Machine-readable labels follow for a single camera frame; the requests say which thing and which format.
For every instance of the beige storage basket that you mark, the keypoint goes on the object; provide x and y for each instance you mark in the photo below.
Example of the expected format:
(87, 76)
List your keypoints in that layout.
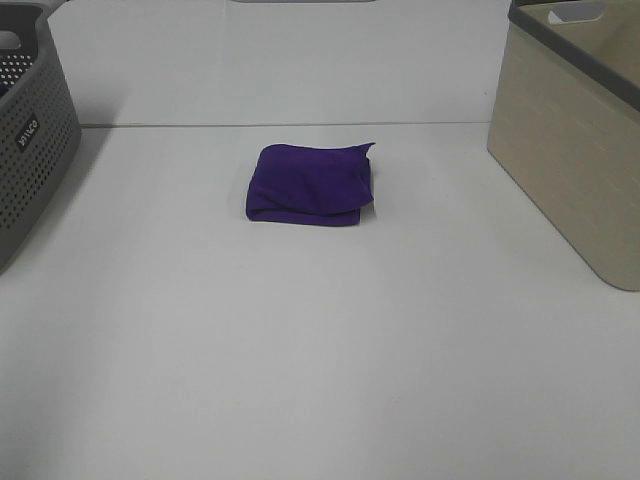
(565, 125)

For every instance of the grey perforated basket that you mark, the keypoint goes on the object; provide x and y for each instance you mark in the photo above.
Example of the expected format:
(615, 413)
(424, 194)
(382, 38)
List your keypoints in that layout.
(40, 130)

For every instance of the purple towel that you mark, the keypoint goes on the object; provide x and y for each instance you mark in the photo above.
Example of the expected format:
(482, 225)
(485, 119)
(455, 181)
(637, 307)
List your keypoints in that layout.
(310, 186)

